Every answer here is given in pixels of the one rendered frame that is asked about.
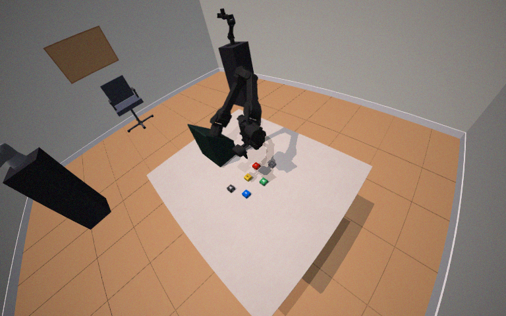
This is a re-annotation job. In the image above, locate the blue block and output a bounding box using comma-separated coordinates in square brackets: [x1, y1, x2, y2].
[242, 190, 251, 199]

